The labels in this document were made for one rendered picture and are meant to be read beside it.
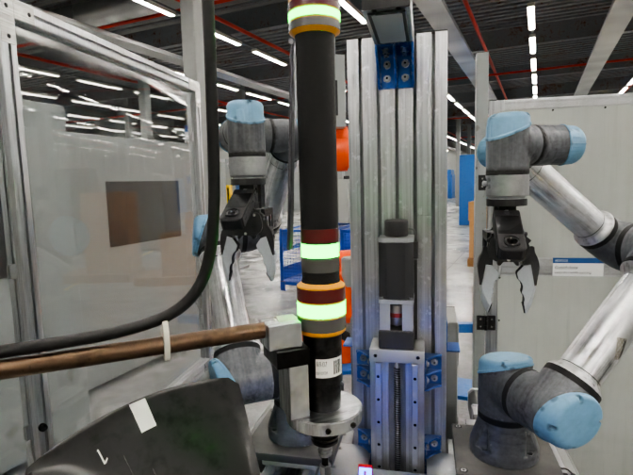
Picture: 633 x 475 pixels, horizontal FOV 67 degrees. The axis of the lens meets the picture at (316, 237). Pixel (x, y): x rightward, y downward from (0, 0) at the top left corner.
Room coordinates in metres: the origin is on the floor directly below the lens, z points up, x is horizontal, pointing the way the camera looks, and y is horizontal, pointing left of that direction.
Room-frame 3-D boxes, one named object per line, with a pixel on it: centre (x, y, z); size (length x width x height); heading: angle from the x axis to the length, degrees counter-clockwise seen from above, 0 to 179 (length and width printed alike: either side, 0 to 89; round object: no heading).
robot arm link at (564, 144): (0.93, -0.44, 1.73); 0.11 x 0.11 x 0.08; 18
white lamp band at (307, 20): (0.42, 0.00, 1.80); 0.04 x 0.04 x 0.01
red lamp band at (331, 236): (0.42, 0.00, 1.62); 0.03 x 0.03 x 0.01
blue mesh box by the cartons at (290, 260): (7.76, -0.06, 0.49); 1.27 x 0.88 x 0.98; 155
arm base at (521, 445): (1.05, -0.42, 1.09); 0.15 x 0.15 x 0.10
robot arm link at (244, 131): (0.99, 0.14, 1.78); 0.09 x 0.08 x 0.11; 21
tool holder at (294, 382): (0.41, 0.01, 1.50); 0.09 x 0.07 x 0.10; 113
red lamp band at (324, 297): (0.42, 0.00, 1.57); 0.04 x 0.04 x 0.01
